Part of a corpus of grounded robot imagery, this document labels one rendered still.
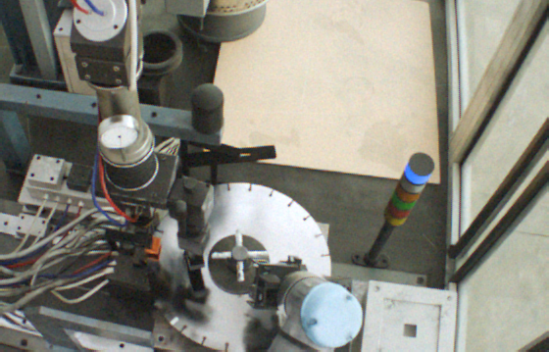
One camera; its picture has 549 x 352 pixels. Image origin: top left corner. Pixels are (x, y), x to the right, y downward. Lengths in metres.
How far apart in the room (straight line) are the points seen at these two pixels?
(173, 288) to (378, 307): 0.38
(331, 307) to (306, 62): 0.99
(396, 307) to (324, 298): 0.47
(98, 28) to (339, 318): 0.44
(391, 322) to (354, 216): 0.33
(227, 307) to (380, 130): 0.65
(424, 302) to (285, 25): 0.85
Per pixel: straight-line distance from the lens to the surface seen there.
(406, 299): 1.27
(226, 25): 1.67
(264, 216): 1.24
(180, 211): 0.88
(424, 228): 1.52
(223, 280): 1.17
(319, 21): 1.80
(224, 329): 1.16
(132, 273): 1.27
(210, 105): 1.15
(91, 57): 0.72
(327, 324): 0.81
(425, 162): 1.10
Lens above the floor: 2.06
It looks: 60 degrees down
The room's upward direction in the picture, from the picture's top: 9 degrees clockwise
